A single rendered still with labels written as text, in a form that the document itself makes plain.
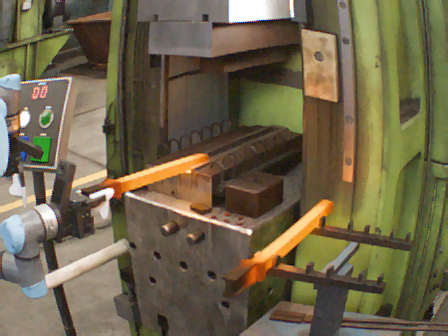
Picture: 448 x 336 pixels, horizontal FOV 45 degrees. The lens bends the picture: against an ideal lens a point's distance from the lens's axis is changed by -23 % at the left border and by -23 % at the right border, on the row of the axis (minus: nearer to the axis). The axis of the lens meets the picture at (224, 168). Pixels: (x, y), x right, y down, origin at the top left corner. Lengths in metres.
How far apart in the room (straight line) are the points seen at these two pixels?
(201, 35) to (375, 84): 0.43
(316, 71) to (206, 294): 0.61
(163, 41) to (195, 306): 0.68
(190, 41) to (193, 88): 0.39
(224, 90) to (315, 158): 0.53
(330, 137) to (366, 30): 0.32
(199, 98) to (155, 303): 0.61
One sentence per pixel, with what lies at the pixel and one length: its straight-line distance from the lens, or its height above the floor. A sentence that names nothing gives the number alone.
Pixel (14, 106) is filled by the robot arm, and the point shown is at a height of 1.21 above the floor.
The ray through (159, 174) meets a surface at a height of 1.01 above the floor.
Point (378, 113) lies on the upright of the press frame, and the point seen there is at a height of 1.18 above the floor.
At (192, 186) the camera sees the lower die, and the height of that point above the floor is 0.95.
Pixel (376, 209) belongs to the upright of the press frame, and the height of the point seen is 0.94.
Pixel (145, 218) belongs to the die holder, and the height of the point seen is 0.86.
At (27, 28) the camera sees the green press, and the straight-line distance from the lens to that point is 6.35.
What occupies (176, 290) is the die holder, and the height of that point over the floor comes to 0.68.
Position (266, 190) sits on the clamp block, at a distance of 1.54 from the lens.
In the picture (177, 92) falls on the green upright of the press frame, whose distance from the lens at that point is 1.84.
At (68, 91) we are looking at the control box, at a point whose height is 1.16.
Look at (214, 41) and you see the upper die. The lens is 1.50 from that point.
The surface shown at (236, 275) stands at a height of 0.98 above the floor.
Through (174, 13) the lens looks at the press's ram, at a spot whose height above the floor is 1.39.
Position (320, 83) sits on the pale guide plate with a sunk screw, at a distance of 1.50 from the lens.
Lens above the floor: 1.52
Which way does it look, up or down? 19 degrees down
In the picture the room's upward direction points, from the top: straight up
